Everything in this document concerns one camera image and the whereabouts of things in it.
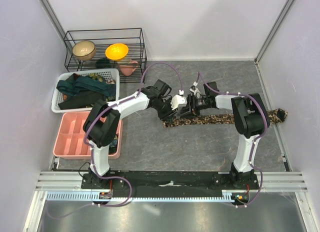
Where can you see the dark green bowl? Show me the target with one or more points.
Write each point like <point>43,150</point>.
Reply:
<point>103,63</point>

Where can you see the green floral tie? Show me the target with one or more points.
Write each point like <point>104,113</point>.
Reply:
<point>96,77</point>

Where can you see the teal tie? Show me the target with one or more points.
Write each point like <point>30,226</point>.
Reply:
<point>76,83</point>

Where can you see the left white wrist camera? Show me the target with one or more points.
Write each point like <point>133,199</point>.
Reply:
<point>179,100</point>

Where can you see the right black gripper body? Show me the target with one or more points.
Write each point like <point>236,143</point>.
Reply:
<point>197,104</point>

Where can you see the aluminium rail frame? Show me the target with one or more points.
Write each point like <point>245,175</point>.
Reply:
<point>65,185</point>

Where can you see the pink mug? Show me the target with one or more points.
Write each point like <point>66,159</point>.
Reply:
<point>129,68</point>

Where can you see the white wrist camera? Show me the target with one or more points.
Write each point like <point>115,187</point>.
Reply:
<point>179,100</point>
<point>194,90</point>

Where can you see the orange bowl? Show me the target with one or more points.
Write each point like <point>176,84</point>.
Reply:
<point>117,51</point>

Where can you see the black tie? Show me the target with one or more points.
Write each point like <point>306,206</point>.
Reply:
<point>82,100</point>

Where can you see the brown floral tie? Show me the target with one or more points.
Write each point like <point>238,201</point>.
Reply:
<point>275,116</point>

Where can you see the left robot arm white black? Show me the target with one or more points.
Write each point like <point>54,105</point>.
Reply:
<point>102,122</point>

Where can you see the black wire rack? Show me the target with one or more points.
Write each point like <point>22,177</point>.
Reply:
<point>103,38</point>

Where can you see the pink divided tray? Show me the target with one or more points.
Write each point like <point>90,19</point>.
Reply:
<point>69,142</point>

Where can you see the beige bowl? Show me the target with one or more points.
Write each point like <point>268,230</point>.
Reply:
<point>84,50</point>

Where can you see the light blue cable duct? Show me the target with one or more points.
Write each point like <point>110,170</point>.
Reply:
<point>96,196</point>

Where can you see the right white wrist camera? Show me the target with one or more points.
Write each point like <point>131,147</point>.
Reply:
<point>194,90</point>

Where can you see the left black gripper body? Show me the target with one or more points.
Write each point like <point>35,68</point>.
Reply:
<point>164,109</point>

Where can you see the white perforated basket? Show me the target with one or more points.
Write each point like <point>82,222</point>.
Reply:
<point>109,73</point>

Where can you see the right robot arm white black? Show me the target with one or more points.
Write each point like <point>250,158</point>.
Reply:
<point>251,122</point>

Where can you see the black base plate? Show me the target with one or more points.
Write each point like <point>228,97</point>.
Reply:
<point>174,183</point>

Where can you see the rolled dark floral tie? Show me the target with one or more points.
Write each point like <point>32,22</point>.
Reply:
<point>113,146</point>

